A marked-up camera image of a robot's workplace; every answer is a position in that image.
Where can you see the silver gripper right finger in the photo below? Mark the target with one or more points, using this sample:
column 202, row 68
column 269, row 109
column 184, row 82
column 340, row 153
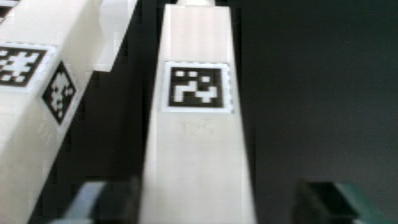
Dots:
column 331, row 204

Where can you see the white desk leg with tag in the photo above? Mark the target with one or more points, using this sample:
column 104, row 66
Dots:
column 196, row 180

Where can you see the white desk leg centre right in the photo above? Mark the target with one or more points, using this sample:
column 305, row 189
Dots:
column 61, row 38

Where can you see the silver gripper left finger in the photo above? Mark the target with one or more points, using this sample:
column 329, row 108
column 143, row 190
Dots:
column 106, row 203

